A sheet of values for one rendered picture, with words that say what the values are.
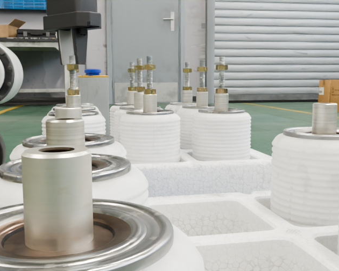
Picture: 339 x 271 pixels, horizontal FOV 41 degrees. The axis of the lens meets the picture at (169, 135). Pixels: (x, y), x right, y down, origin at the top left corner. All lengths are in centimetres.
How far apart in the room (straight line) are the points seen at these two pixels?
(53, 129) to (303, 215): 25
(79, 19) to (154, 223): 63
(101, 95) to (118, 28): 480
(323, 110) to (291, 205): 9
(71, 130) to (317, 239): 22
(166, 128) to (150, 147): 4
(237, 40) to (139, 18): 130
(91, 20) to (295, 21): 567
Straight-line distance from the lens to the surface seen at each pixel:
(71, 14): 78
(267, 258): 37
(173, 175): 65
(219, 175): 67
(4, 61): 101
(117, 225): 16
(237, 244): 36
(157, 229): 15
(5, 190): 24
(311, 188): 41
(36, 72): 588
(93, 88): 107
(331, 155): 41
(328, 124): 44
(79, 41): 80
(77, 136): 26
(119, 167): 25
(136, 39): 586
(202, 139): 71
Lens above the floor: 30
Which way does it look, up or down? 7 degrees down
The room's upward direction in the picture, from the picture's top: straight up
